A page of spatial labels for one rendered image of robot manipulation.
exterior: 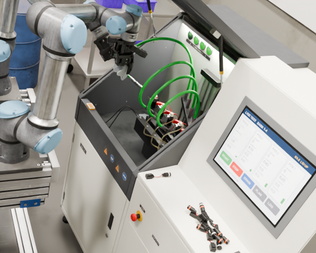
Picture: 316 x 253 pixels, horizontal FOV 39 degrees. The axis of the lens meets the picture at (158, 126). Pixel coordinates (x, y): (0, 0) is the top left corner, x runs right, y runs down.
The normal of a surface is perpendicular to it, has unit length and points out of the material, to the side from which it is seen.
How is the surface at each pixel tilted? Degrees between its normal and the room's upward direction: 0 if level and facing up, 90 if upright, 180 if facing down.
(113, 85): 90
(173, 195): 0
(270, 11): 90
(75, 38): 82
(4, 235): 0
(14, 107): 8
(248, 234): 76
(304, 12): 90
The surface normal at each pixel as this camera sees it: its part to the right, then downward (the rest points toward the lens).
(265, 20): -0.89, 0.04
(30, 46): 0.76, 0.50
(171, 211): 0.23, -0.81
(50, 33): -0.44, 0.27
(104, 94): 0.50, 0.58
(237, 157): -0.76, -0.07
